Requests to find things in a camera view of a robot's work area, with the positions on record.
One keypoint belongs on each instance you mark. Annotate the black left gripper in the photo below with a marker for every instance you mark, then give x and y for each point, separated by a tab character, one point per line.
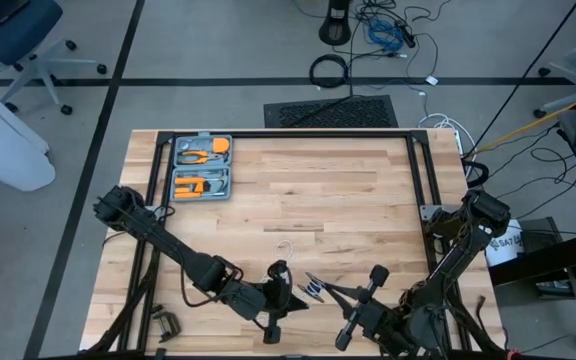
248	300

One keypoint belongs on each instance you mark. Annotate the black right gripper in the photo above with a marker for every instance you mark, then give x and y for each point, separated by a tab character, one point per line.
373	320

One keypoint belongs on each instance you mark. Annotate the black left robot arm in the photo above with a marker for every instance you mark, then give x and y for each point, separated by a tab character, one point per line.
168	240

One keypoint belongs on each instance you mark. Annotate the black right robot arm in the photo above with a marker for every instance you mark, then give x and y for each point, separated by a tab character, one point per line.
468	250

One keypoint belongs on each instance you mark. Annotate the black clamp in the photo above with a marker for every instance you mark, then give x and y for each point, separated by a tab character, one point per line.
168	325
160	354

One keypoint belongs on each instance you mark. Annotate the silver metal tool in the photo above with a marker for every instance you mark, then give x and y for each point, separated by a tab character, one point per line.
215	185

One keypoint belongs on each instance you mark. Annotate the orange utility knife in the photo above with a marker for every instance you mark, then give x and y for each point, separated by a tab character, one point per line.
190	180

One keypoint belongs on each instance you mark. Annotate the grey open tool case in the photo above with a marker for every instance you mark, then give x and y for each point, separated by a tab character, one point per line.
200	168

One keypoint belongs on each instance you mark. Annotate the orange tape measure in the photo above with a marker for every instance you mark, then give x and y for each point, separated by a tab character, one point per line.
221	145

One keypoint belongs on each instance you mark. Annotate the orange pliers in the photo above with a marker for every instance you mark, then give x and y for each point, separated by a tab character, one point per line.
195	157

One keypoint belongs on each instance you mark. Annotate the black floor mat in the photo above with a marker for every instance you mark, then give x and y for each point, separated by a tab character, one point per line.
333	112

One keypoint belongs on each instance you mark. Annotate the black beam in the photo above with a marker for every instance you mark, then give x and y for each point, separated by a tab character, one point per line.
558	255

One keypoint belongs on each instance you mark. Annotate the white plug adapter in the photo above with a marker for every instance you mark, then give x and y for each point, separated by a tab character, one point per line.
431	80

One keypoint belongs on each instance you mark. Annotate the black stand base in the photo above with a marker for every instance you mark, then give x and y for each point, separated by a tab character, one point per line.
335	25

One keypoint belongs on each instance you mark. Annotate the black rig strut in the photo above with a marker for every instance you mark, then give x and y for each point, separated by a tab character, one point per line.
525	75

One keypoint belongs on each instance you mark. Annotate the large white cylinder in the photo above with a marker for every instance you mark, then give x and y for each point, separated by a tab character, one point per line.
8	145

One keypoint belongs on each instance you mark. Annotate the blue office chair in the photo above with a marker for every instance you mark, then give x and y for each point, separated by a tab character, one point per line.
13	25

